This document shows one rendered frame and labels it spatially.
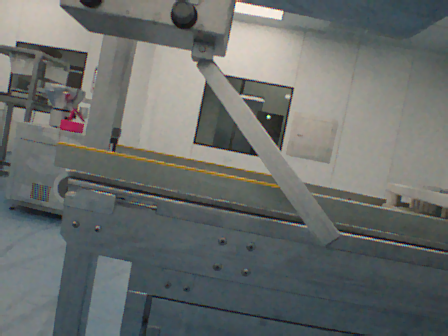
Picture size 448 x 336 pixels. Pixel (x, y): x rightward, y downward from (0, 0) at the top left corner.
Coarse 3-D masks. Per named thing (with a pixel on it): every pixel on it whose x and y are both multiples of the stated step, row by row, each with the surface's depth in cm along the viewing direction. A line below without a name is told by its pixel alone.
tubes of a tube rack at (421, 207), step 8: (416, 184) 70; (424, 184) 67; (440, 192) 61; (416, 200) 68; (416, 208) 68; (424, 208) 65; (432, 208) 63; (440, 208) 61; (432, 216) 63; (440, 216) 61
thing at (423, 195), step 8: (392, 184) 72; (392, 192) 71; (400, 192) 68; (408, 192) 65; (416, 192) 62; (424, 192) 60; (432, 192) 58; (424, 200) 60; (432, 200) 57; (440, 200) 55
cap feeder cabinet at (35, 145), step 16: (16, 128) 290; (32, 128) 289; (48, 128) 287; (16, 144) 291; (32, 144) 289; (48, 144) 288; (80, 144) 286; (16, 160) 291; (32, 160) 290; (48, 160) 288; (16, 176) 291; (32, 176) 290; (48, 176) 289; (16, 192) 292; (32, 192) 291; (48, 192) 289; (48, 208) 290
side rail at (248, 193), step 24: (72, 168) 48; (96, 168) 48; (120, 168) 48; (144, 168) 48; (168, 168) 48; (192, 192) 48; (216, 192) 48; (240, 192) 48; (264, 192) 48; (336, 216) 48; (360, 216) 48; (384, 216) 48; (408, 216) 48; (432, 240) 48
